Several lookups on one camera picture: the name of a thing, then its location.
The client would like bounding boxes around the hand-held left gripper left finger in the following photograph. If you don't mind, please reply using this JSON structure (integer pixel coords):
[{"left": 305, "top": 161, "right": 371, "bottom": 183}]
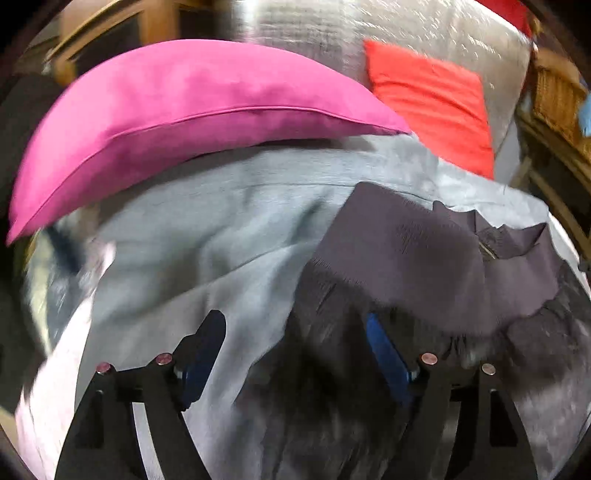
[{"left": 54, "top": 309, "right": 227, "bottom": 480}]

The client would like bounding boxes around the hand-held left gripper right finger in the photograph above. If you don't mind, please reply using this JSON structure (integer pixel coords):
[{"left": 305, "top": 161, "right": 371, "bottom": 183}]
[{"left": 365, "top": 313, "right": 539, "bottom": 480}]

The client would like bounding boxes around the dark grey garment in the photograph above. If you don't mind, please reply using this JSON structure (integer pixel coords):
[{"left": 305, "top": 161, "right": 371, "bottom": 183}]
[{"left": 235, "top": 181, "right": 591, "bottom": 480}]

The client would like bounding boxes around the light blue blanket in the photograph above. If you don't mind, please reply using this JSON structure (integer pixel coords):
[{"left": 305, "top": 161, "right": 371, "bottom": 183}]
[{"left": 18, "top": 131, "right": 591, "bottom": 480}]

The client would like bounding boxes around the pale pink cloth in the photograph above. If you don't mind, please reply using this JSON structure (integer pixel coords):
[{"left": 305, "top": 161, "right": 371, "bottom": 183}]
[{"left": 14, "top": 240, "right": 116, "bottom": 480}]

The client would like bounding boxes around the dark blue cloth strip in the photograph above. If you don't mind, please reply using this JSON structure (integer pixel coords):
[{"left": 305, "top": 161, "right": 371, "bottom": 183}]
[{"left": 45, "top": 225, "right": 80, "bottom": 274}]

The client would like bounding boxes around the magenta pillow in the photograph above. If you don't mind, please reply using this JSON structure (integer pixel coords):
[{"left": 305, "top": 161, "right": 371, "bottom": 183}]
[{"left": 6, "top": 39, "right": 413, "bottom": 246}]

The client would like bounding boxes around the red pillow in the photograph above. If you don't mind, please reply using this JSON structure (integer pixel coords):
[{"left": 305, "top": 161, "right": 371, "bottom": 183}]
[{"left": 364, "top": 39, "right": 496, "bottom": 179}]

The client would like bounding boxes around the wicker basket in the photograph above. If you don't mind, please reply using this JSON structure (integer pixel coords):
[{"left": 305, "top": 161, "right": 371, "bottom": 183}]
[{"left": 531, "top": 48, "right": 591, "bottom": 149}]

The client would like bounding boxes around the light blue object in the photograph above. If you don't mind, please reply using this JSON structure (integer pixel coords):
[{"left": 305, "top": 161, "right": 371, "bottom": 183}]
[{"left": 576, "top": 91, "right": 591, "bottom": 136}]

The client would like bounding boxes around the silver quilted sofa back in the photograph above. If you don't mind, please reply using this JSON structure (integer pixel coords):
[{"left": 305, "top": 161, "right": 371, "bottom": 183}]
[{"left": 226, "top": 0, "right": 532, "bottom": 158}]

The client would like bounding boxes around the dark red cloth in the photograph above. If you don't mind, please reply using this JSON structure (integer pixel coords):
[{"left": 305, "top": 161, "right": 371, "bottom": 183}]
[{"left": 475, "top": 0, "right": 541, "bottom": 37}]

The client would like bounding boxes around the wooden shelf frame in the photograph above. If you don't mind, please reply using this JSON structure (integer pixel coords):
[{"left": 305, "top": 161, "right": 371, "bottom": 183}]
[{"left": 512, "top": 106, "right": 591, "bottom": 250}]

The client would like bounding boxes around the wooden furniture frame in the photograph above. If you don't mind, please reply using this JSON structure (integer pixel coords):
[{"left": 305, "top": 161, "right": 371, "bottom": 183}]
[{"left": 46, "top": 0, "right": 232, "bottom": 86}]

